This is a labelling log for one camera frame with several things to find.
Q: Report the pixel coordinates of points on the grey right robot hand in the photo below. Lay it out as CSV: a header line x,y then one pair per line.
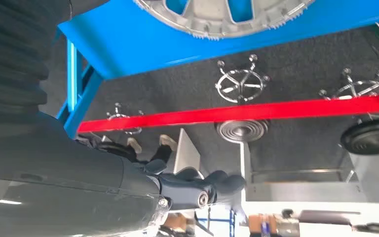
x,y
62,183

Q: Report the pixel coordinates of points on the blue metal shelf rack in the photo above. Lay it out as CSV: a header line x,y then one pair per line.
x,y
127,42

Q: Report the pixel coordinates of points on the black round stool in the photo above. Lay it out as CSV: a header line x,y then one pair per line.
x,y
241,130
117,105
369,137

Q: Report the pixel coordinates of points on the person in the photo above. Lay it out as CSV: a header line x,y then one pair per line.
x,y
168,140

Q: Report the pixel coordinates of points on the red barrier belt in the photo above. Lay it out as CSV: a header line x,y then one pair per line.
x,y
241,113

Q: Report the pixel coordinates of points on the brown cardboard box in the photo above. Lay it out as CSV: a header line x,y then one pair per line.
x,y
261,224

